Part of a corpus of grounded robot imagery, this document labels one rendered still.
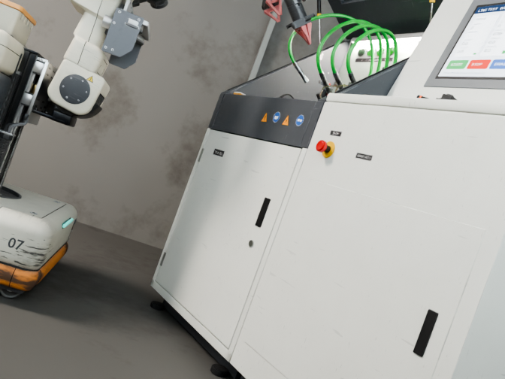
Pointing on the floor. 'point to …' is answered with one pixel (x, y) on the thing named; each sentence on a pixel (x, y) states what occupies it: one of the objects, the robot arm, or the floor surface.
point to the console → (390, 241)
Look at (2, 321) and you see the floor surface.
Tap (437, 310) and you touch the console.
